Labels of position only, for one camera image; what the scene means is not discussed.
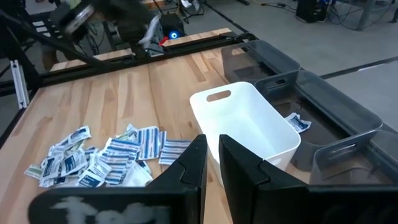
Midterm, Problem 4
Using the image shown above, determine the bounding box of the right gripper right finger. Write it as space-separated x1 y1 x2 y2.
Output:
219 134 398 224

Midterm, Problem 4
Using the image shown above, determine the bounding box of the grey translucent plastic bin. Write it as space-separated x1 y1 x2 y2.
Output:
254 70 383 172
220 39 301 84
309 129 398 187

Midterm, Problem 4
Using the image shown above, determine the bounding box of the grey metal table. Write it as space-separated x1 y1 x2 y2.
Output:
329 0 398 32

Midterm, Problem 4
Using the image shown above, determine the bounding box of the black computer blue ring light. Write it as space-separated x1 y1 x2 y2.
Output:
159 13 187 40

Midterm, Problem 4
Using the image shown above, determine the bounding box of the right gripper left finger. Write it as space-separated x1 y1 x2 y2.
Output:
27 134 208 224

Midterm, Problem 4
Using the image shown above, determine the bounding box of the green print packet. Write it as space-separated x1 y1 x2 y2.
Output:
116 123 139 142
24 164 44 180

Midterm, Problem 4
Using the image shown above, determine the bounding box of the blue striped bandage packet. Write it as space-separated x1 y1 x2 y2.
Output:
136 126 161 161
99 138 141 186
158 130 167 150
158 139 192 166

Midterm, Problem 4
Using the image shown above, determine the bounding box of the silver aluminium extrusion bar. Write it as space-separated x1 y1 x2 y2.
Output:
9 58 31 110

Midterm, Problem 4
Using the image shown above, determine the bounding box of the white gauze pad packet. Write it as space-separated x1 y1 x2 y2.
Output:
124 161 154 187

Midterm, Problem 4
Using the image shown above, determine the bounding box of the blue label wipe packet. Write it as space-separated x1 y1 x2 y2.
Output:
68 125 92 146
76 158 113 188
60 149 89 177
284 112 312 134
40 154 65 181
136 160 152 175

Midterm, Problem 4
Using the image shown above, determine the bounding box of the white plastic bin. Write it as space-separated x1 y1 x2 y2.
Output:
189 81 302 187

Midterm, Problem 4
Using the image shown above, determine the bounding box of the black equipment box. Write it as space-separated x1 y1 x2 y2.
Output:
295 0 328 24

